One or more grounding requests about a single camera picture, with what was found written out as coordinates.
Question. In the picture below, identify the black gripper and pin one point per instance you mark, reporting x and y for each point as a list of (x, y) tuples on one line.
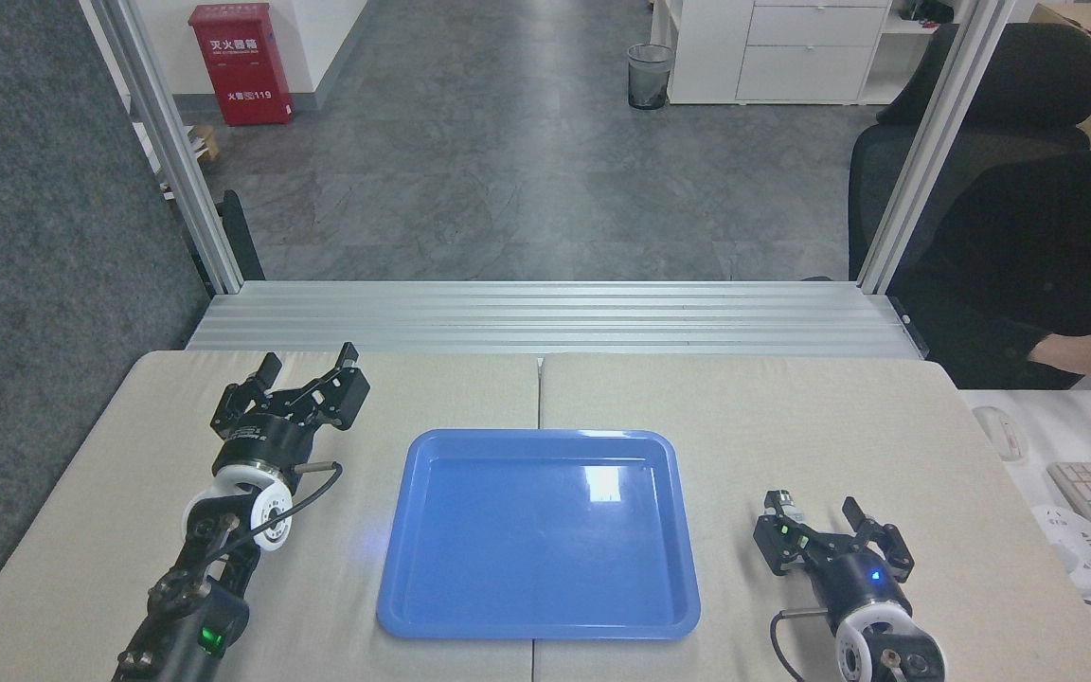
[(853, 583), (266, 440)]

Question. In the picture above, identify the blue plastic tray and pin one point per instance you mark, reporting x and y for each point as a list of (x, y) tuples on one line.
[(536, 540)]

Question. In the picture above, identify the white computer mouse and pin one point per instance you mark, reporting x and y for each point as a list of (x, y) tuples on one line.
[(998, 434)]

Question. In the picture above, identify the white power strip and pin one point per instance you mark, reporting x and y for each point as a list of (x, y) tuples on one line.
[(1076, 549)]

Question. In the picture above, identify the red fire extinguisher box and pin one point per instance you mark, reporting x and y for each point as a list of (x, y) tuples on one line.
[(241, 66)]

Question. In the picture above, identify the person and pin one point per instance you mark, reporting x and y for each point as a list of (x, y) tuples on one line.
[(1010, 265)]

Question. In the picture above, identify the black mesh waste bin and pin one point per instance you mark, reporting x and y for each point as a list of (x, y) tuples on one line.
[(650, 80)]

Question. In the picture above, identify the white drawer cabinet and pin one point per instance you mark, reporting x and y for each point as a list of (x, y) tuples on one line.
[(773, 57)]

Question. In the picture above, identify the black office chair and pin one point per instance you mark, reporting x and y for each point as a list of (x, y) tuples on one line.
[(1028, 85)]

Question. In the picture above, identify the small black device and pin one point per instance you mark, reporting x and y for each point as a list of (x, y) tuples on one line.
[(929, 11)]

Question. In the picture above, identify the black frame foot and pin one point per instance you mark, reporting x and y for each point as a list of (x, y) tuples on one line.
[(241, 237)]

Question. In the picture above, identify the silver aluminium rail bed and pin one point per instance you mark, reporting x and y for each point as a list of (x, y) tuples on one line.
[(545, 317)]

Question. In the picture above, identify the silver aluminium post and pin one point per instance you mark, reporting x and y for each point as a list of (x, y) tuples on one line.
[(167, 142), (934, 142)]

